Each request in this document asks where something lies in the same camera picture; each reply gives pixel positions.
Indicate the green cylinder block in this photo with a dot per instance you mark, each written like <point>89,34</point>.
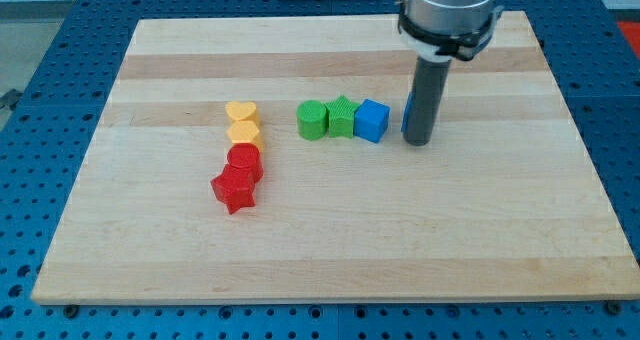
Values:
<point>312,120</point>

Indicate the wooden board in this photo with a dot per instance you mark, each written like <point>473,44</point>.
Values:
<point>503,204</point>

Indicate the red cylinder block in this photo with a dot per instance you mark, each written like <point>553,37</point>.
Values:
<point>248,157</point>

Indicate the green star block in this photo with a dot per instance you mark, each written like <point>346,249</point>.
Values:
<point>341,117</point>

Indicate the blue block behind rod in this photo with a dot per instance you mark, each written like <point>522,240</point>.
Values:
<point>406,111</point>

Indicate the red star block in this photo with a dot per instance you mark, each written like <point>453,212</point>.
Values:
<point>234,187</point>

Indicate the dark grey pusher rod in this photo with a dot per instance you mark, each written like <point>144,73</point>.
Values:
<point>428,86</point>

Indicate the yellow heart block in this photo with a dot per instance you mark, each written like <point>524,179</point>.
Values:
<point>242,111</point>

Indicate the blue cube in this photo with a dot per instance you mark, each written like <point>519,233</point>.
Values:
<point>371,120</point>

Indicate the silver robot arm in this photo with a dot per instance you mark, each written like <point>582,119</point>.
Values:
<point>440,30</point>

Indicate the yellow hexagon block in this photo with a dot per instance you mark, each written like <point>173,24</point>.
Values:
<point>245,132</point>

